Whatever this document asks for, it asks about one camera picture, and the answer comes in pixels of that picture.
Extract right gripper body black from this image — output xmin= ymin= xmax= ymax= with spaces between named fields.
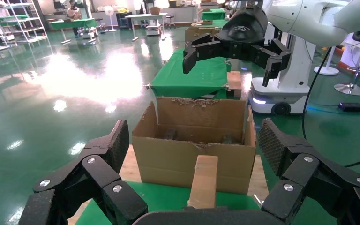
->
xmin=215 ymin=6 xmax=269 ymax=60

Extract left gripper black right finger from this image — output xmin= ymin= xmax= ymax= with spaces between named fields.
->
xmin=257 ymin=118 xmax=360 ymax=225

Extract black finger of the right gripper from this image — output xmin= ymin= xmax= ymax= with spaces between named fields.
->
xmin=250 ymin=38 xmax=292 ymax=88
xmin=182 ymin=32 xmax=230 ymax=75

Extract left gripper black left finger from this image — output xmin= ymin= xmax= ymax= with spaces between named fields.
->
xmin=18 ymin=119 xmax=148 ymax=225

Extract small taped cardboard box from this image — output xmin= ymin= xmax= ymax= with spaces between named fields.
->
xmin=187 ymin=155 xmax=219 ymax=209

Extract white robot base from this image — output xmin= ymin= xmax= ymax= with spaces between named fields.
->
xmin=248 ymin=23 xmax=316 ymax=116

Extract brown background cardboard box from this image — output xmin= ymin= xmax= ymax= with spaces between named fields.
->
xmin=184 ymin=26 xmax=221 ymax=43

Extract large open cardboard carton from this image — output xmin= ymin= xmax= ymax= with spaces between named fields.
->
xmin=132 ymin=97 xmax=258 ymax=195

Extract plain green tablecloth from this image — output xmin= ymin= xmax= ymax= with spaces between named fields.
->
xmin=150 ymin=48 xmax=232 ymax=100

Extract white round stand base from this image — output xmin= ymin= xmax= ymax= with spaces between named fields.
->
xmin=314 ymin=46 xmax=340 ymax=76

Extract white background table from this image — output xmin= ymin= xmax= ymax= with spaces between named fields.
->
xmin=124 ymin=12 xmax=168 ymax=42

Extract black power adapter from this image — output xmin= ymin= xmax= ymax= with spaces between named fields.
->
xmin=338 ymin=102 xmax=360 ymax=113

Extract white standing fan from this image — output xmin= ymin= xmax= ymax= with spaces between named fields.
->
xmin=104 ymin=5 xmax=119 ymax=33

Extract green covered background table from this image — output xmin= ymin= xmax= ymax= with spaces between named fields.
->
xmin=48 ymin=17 xmax=98 ymax=45

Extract person in white shirt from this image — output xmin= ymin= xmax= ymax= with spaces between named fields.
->
xmin=67 ymin=0 xmax=82 ymax=38

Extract black hanging cable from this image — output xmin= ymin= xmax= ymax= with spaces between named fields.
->
xmin=301 ymin=46 xmax=332 ymax=140

